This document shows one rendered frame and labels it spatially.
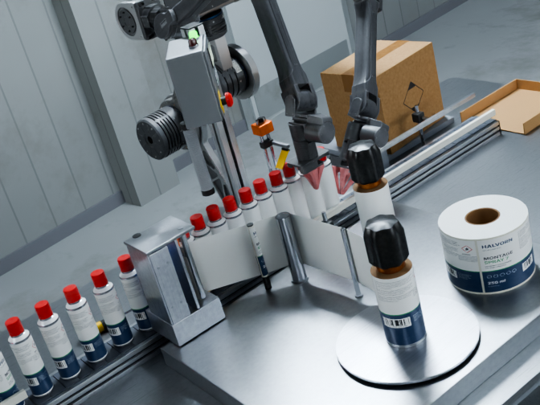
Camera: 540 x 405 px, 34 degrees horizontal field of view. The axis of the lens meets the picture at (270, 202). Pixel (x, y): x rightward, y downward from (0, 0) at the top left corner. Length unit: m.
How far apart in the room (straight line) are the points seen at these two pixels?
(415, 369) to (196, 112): 0.84
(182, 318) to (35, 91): 2.99
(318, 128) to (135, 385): 0.77
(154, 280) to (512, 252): 0.80
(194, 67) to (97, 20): 2.75
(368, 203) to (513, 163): 0.67
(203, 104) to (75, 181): 2.96
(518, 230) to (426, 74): 1.08
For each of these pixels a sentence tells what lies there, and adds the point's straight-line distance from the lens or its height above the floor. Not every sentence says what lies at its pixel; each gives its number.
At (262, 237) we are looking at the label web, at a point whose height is 1.02.
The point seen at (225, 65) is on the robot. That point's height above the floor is 1.19.
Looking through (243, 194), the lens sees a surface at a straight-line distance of 2.28.
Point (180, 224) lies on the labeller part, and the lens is 2.07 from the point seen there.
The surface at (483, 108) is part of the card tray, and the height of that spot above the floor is 0.84.
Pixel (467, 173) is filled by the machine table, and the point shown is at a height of 0.83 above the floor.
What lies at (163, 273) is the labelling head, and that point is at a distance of 2.02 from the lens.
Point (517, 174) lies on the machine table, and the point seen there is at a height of 0.83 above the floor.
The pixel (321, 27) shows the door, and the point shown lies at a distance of 6.15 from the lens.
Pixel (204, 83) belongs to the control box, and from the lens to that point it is 2.17.
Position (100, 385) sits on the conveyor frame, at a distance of 2.17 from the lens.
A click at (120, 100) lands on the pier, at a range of 4.98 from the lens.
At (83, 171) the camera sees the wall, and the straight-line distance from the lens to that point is 5.11.
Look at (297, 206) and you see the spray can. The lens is 2.39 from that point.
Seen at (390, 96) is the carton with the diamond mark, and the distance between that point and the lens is 2.81.
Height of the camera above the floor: 2.02
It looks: 25 degrees down
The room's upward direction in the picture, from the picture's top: 16 degrees counter-clockwise
